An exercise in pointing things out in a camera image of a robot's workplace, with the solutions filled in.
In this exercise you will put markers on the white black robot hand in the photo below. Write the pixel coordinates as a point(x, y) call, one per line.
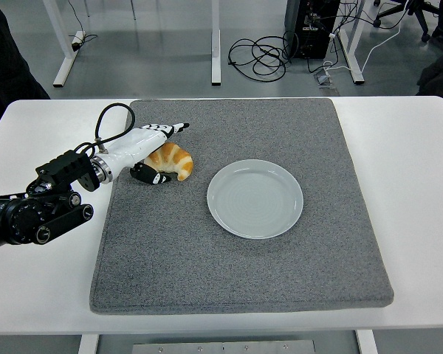
point(133, 147)

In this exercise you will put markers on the golden croissant bread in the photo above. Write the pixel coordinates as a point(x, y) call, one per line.
point(179, 158)

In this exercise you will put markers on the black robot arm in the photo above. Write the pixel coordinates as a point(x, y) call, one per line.
point(22, 217)

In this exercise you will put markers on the pale grey round plate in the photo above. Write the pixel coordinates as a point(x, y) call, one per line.
point(254, 199)

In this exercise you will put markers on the grey metal plate with screws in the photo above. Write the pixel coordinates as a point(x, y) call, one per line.
point(221, 347)

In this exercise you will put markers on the white desk leg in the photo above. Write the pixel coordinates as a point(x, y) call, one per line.
point(215, 55)
point(356, 72)
point(64, 70)

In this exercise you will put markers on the white power strip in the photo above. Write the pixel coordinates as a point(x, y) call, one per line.
point(78, 38)

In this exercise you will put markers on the person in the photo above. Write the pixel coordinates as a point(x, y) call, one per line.
point(7, 73)
point(439, 77)

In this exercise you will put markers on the grey fabric mat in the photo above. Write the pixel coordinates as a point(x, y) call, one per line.
point(225, 273)

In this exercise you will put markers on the grey floor socket box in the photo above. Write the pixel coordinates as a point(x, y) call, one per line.
point(323, 79)

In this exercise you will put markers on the white table leg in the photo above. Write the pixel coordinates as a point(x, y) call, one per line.
point(366, 343)
point(88, 344)

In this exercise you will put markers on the black computer tower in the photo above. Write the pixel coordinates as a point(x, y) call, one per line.
point(310, 40)

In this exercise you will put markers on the black office chair base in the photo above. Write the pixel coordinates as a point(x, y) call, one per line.
point(415, 11)

